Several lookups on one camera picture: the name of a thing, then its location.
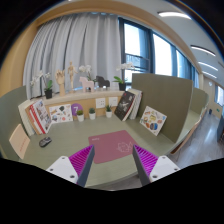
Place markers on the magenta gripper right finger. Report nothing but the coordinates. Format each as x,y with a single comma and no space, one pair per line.
151,167

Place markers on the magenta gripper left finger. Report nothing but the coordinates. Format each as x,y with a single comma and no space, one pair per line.
74,168

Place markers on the black computer mouse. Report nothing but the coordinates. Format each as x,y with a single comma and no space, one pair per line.
44,142

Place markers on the pink mouse pad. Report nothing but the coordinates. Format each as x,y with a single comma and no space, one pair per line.
112,146

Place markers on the colourful picture board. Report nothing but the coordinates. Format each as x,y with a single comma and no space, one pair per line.
152,120

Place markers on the small potted plant left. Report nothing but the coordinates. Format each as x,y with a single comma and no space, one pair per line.
80,115

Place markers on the small potted plant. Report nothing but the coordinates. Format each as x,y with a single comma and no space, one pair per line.
92,113
80,115
108,111

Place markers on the illustrated white card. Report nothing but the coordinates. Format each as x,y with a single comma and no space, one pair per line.
61,113

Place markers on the small potted plant middle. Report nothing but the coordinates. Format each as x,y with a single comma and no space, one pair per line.
92,113

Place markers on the purple round number sign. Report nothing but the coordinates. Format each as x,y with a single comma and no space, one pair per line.
75,108

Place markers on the beige card on left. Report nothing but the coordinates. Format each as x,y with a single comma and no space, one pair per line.
19,141

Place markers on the black book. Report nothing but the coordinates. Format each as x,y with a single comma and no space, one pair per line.
124,106

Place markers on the small potted plant right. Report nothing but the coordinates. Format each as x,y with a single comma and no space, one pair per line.
108,111

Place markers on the white book stack right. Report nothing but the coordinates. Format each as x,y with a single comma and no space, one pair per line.
138,97

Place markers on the wooden shelf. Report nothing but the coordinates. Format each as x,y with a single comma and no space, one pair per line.
98,100

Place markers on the green partition panel right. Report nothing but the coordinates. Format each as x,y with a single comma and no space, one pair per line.
168,95

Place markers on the white books left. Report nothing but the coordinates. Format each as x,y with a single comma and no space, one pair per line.
25,117

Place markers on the white orchid left pot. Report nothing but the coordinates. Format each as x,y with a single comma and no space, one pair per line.
48,83

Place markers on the white orchid pot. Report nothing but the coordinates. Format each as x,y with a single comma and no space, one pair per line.
122,82
48,83

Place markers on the pink horse figurine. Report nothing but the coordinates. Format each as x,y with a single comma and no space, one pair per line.
86,84

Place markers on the black horse figurine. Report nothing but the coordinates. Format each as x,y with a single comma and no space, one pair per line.
102,82

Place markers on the wooden hand model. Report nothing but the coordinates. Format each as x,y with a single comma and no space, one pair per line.
60,79

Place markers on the wooden mannequin figure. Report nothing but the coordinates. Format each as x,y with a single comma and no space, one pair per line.
72,71

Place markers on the white orchid middle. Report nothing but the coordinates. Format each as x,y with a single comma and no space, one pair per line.
86,69

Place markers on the white orchid right pot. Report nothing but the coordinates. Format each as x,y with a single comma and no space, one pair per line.
122,82

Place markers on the grey curtain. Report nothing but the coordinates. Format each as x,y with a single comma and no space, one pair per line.
74,40

